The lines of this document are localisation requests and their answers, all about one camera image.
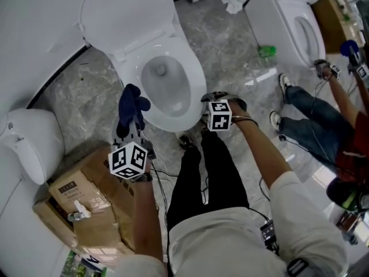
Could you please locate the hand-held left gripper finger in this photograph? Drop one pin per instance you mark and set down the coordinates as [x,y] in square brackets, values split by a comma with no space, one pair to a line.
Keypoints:
[139,123]

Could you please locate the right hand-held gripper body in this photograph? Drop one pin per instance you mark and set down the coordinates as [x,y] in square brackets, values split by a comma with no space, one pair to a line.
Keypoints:
[219,115]

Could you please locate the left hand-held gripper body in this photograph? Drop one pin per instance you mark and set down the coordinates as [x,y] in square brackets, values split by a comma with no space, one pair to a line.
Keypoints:
[127,161]

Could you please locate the dark blue cloth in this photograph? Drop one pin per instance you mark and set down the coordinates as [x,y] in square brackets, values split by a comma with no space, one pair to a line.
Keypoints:
[129,105]

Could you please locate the white toilet seat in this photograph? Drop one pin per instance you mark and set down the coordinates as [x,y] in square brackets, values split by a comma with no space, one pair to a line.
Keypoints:
[196,76]

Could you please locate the person's right forearm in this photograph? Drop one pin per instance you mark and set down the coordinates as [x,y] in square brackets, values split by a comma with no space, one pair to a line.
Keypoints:
[259,146]

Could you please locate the person's left forearm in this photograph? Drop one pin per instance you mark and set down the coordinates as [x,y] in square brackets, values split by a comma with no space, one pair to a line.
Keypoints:
[147,212]

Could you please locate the another person's forearm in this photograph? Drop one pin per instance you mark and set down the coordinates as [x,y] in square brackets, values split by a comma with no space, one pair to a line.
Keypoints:
[343,100]

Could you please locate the white toilet bowl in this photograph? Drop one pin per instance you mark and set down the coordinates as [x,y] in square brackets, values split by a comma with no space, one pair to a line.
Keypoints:
[165,81]

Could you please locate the white toilet with closed lid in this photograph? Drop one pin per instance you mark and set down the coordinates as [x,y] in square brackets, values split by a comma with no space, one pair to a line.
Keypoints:
[29,146]

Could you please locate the white toilet lid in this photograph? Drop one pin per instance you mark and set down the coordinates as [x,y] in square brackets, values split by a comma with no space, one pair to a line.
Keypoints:
[127,13]

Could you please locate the white toilet with open seat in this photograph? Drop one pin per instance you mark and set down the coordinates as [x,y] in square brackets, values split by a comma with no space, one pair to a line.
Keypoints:
[282,19]

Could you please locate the person's black shoe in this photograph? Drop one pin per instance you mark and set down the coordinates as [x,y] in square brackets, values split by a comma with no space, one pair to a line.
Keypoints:
[187,142]

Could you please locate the large brown cardboard box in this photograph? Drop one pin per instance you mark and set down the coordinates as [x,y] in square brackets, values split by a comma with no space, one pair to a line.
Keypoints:
[115,212]

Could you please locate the small brown cardboard box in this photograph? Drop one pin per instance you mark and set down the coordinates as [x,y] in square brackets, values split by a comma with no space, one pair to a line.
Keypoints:
[78,187]

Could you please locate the person's black trousers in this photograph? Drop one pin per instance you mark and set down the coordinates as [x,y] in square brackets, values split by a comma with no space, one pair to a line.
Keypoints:
[213,180]

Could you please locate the clear plastic spray bottle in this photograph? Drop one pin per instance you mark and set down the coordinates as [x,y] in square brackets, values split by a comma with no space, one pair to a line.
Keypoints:
[78,212]

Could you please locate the green plastic bottle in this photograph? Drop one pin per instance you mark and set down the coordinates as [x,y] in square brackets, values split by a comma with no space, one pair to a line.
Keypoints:
[267,51]

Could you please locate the crumpled white paper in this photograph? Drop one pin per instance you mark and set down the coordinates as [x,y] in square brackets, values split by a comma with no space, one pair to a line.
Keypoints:
[234,4]

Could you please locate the green printed bag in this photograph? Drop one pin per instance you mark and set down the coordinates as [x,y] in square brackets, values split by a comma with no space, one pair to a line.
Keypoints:
[78,265]

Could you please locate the black belt device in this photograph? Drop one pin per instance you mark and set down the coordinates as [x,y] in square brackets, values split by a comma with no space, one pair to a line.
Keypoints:
[268,234]

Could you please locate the person's white shirt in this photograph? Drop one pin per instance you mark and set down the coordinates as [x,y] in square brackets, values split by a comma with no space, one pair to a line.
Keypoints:
[230,247]

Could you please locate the brown wooden cabinet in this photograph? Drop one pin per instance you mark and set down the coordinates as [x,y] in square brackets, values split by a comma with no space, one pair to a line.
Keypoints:
[328,24]

